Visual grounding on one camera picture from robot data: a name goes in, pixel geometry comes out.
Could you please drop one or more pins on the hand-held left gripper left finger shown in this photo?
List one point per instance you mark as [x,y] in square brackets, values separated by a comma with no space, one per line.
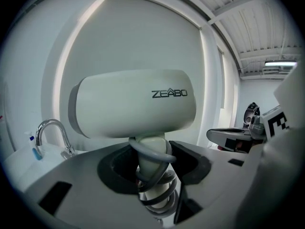
[78,170]

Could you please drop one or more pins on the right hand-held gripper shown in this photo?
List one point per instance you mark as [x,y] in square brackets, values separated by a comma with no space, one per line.
[274,125]

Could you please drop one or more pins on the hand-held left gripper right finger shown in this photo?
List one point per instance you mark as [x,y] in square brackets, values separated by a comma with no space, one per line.
[221,173]

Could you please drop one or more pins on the white sink vanity cabinet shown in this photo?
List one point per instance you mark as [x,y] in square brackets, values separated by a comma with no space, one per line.
[21,168]

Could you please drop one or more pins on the white Zeabo device head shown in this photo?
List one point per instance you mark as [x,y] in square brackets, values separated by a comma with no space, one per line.
[131,104]

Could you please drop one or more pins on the chrome faucet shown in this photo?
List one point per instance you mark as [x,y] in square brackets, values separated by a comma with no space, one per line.
[62,130]

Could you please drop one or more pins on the blue soap bottle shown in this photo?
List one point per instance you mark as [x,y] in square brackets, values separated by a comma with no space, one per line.
[35,151]

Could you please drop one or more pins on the ceiling light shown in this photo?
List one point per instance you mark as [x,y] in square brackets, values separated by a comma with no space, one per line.
[281,63]

